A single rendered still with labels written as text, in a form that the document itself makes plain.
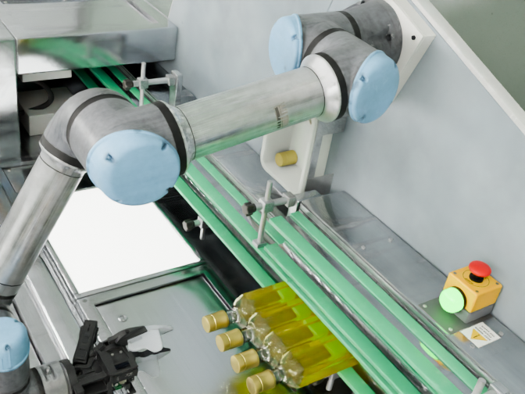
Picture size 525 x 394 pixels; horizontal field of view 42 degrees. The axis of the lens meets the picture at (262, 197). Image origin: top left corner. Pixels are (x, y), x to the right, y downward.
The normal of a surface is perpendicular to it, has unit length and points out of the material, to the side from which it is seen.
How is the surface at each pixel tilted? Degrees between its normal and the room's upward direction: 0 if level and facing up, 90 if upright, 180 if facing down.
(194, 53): 0
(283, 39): 8
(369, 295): 90
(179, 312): 90
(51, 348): 90
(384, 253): 90
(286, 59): 8
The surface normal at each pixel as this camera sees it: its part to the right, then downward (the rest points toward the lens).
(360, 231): 0.14, -0.83
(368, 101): 0.64, 0.48
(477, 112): -0.84, 0.19
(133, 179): 0.41, 0.57
